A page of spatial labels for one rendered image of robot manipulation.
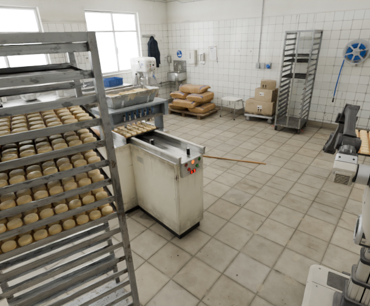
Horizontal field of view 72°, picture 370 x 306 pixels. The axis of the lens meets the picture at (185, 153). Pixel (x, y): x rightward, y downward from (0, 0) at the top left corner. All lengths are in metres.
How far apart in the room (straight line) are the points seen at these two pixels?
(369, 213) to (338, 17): 4.62
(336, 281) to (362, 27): 4.43
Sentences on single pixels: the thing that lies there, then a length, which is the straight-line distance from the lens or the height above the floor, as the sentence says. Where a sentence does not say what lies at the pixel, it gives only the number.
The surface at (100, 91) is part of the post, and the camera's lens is 1.00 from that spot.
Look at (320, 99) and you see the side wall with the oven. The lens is 5.87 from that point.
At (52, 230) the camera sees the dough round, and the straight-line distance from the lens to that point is 1.27.
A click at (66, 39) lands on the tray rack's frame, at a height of 1.80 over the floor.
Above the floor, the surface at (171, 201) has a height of 0.43.
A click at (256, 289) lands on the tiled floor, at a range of 2.30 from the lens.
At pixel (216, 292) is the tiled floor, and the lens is 2.24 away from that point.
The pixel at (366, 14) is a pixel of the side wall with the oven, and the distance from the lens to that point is 5.66.
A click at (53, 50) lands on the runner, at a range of 1.00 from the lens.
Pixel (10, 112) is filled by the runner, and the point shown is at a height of 1.59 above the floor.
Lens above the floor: 1.79
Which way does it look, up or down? 25 degrees down
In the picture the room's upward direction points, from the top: 2 degrees counter-clockwise
